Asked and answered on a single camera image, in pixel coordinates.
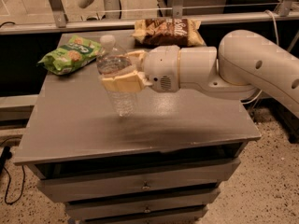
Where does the cabinet drawer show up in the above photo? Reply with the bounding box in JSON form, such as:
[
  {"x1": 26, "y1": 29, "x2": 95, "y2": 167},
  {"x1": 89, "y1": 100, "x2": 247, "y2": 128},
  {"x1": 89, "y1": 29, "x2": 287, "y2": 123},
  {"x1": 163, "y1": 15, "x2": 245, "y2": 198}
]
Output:
[
  {"x1": 66, "y1": 188, "x2": 220, "y2": 220},
  {"x1": 84, "y1": 205, "x2": 207, "y2": 224},
  {"x1": 37, "y1": 158, "x2": 240, "y2": 203}
]

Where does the black floor cable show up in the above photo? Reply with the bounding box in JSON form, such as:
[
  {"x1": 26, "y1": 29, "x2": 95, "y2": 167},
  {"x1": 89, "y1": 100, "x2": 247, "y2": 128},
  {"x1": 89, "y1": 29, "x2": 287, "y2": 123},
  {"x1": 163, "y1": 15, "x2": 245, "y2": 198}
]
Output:
[{"x1": 0, "y1": 137, "x2": 26, "y2": 205}]

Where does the green rice chip bag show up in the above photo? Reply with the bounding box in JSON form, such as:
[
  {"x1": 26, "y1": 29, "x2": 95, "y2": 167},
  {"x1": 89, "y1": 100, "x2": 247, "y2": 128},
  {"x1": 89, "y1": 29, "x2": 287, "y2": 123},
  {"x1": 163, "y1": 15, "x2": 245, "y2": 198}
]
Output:
[{"x1": 37, "y1": 35, "x2": 102, "y2": 76}]

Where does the middle cabinet drawer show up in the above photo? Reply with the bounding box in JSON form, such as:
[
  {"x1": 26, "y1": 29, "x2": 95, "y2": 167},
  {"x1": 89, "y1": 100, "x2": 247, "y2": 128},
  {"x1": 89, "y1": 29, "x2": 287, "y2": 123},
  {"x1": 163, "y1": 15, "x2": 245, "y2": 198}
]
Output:
[{"x1": 66, "y1": 188, "x2": 220, "y2": 220}]

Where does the grey metal railing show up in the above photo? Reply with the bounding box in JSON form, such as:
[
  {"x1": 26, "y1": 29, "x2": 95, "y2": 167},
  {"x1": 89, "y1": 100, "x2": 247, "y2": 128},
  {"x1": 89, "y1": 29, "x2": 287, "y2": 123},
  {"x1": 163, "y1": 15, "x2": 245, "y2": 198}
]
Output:
[{"x1": 0, "y1": 0, "x2": 299, "y2": 35}]

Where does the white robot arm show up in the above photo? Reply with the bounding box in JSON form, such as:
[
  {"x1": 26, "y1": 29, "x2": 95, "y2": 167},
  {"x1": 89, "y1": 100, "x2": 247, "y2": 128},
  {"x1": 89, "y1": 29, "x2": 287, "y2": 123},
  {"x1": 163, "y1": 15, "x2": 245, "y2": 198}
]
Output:
[{"x1": 97, "y1": 30, "x2": 299, "y2": 117}]

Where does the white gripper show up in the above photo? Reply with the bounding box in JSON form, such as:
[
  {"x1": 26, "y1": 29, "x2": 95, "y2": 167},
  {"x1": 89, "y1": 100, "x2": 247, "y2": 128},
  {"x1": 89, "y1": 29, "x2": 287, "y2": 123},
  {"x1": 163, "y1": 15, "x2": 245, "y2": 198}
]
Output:
[{"x1": 101, "y1": 46, "x2": 180, "y2": 92}]

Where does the grey drawer cabinet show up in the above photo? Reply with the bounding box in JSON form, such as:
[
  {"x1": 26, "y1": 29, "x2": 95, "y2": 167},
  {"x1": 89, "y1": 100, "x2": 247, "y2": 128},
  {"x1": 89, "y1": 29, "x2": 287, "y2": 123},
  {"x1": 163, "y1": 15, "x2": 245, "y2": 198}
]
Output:
[{"x1": 14, "y1": 65, "x2": 260, "y2": 210}]

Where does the clear plastic water bottle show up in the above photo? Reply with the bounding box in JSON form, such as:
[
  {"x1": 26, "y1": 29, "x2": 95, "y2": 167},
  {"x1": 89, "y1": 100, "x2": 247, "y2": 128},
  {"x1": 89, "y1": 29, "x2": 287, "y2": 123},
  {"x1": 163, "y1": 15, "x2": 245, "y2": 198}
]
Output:
[{"x1": 96, "y1": 35, "x2": 137, "y2": 117}]

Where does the top cabinet drawer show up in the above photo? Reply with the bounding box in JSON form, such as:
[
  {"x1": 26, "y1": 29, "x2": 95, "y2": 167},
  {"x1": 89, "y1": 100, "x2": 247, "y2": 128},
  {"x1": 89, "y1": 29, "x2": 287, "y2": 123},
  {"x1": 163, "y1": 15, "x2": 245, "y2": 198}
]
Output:
[{"x1": 37, "y1": 158, "x2": 240, "y2": 203}]

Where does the bottom cabinet drawer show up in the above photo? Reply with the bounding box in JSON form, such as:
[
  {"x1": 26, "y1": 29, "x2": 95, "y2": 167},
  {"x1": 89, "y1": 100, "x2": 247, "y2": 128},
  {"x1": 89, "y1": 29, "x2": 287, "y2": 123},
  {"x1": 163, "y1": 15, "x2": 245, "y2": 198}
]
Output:
[{"x1": 84, "y1": 205, "x2": 207, "y2": 224}]

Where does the brown chip bag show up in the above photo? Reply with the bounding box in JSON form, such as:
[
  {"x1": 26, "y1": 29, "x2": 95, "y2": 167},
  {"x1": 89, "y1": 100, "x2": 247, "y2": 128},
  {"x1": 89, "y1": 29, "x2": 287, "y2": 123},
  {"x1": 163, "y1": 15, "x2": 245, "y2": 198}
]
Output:
[{"x1": 132, "y1": 18, "x2": 205, "y2": 47}]

